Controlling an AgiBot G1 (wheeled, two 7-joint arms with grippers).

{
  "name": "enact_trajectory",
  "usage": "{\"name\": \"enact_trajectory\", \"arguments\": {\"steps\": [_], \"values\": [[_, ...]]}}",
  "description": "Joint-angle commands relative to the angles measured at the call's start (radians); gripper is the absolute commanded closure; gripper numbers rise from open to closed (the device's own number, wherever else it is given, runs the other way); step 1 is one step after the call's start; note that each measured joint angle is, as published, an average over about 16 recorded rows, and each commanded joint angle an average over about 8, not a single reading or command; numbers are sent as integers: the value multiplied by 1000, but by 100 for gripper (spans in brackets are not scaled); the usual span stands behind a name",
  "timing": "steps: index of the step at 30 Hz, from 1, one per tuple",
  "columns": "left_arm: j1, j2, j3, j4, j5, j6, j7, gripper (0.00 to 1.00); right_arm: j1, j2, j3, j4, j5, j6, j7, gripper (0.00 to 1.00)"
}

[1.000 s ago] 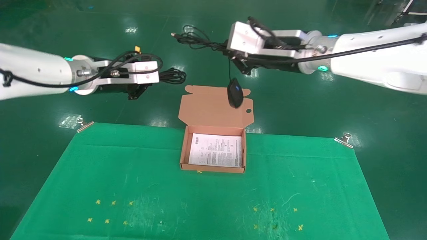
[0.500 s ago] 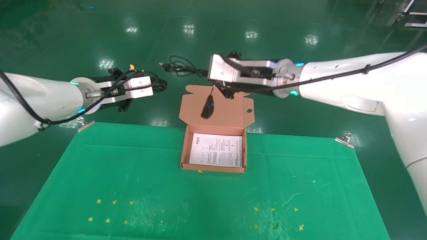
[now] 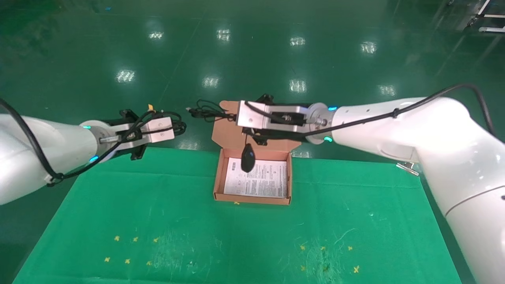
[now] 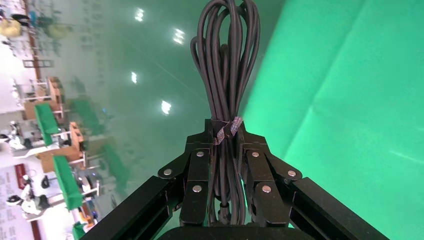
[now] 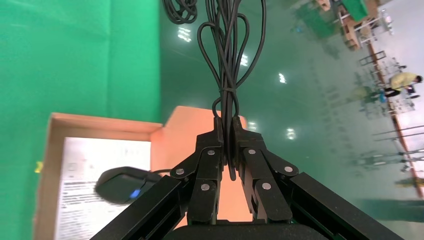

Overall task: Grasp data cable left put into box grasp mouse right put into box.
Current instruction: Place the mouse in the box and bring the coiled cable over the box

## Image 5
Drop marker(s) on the open brown cardboard box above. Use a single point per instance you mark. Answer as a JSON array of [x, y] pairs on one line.
[[185, 132]]

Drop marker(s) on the person in yellow jacket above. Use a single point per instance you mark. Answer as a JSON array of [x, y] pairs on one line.
[[402, 81]]

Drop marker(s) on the wooden bench with green top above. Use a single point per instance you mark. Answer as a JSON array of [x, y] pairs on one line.
[[356, 10]]

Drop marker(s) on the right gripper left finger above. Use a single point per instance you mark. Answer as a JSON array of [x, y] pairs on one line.
[[207, 172]]

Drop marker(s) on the white printed paper sheet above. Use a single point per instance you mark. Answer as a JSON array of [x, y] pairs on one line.
[[86, 155]]

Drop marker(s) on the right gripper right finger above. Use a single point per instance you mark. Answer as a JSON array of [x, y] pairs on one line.
[[251, 165]]

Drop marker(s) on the green table mat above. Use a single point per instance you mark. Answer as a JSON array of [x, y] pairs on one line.
[[66, 66]]

